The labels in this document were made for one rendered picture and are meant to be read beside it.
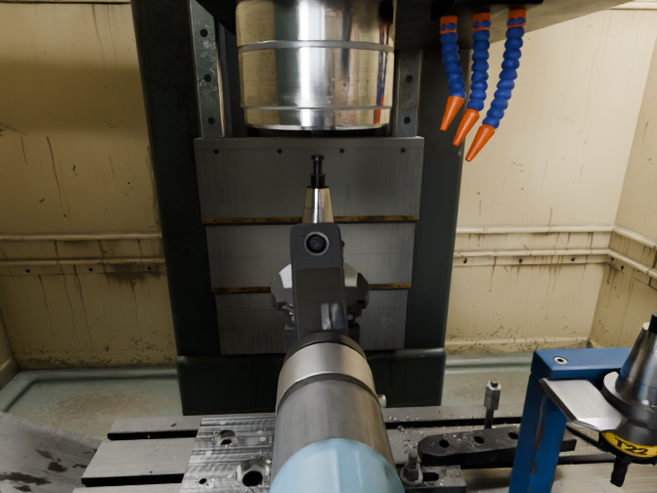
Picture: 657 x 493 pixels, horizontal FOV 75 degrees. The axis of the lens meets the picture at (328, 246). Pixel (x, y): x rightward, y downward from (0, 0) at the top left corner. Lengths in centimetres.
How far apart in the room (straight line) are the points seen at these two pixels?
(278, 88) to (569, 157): 125
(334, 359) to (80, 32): 125
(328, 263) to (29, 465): 104
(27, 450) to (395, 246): 99
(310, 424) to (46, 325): 150
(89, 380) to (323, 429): 148
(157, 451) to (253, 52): 70
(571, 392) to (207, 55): 81
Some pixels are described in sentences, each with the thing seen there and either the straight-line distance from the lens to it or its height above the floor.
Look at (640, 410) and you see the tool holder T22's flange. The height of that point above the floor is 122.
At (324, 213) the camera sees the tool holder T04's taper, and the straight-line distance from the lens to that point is 48.
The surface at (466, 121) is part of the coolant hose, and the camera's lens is 47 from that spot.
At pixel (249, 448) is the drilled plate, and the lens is 73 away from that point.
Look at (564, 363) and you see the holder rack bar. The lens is 53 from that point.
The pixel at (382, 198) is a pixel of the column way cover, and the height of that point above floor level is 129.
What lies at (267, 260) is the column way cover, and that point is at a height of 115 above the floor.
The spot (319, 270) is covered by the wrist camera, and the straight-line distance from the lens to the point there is 37.
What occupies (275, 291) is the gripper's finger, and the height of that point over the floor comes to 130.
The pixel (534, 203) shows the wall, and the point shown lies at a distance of 153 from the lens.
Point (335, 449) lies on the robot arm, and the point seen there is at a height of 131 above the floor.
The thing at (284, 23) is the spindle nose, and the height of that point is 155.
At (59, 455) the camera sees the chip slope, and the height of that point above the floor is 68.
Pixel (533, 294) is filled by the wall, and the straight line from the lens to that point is 166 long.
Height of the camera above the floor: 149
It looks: 19 degrees down
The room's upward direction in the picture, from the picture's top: straight up
